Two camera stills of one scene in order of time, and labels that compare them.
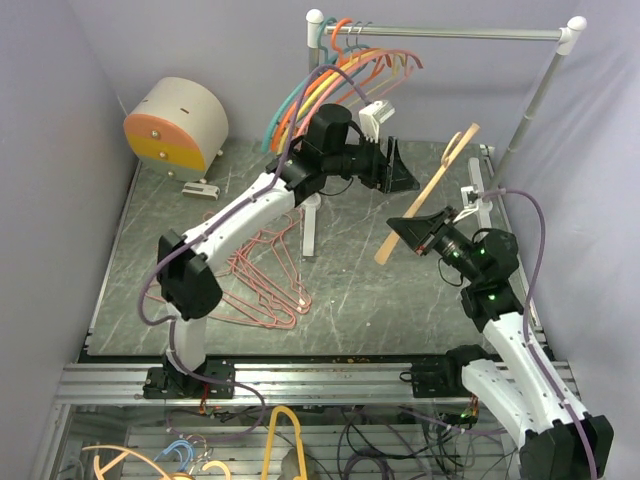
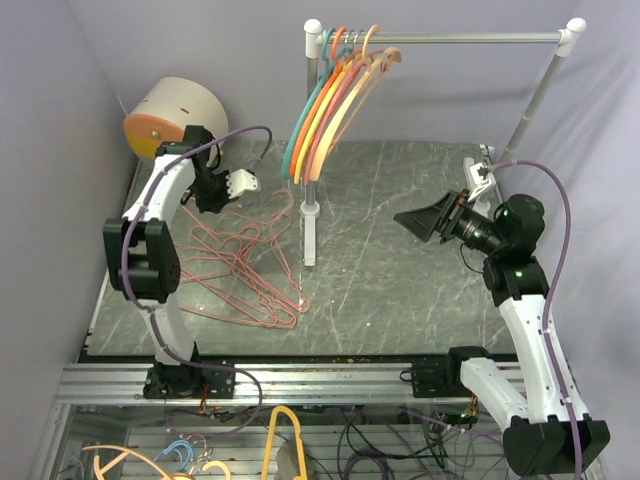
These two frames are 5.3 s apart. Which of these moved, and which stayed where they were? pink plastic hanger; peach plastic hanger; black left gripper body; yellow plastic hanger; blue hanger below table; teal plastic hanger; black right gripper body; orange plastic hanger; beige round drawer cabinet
Moved: yellow plastic hanger; orange plastic hanger; peach plastic hanger; pink plastic hanger; black right gripper body; teal plastic hanger; black left gripper body
Stayed: blue hanger below table; beige round drawer cabinet
